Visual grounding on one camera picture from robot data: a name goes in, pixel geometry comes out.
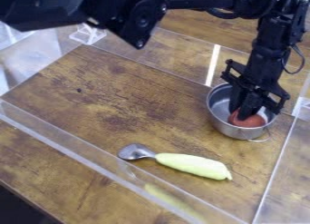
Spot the clear acrylic front barrier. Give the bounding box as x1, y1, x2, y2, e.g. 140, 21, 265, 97
0, 99, 245, 224

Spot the silver metal pot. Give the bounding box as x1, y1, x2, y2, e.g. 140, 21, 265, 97
205, 83, 276, 142

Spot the spoon with yellow handle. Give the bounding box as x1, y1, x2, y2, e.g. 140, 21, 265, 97
117, 143, 232, 180

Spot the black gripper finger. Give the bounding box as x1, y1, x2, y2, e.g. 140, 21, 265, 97
237, 92, 265, 121
228, 86, 247, 112

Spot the black cable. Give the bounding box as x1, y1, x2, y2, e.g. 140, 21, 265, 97
279, 43, 307, 75

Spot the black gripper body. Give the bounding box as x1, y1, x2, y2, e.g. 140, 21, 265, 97
219, 58, 291, 115

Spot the clear acrylic triangle bracket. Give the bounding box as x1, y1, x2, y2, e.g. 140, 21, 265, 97
69, 24, 106, 45

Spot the red white toy mushroom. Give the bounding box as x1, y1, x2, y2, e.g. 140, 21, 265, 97
227, 111, 264, 128

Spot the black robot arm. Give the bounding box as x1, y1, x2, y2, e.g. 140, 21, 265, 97
0, 0, 310, 120

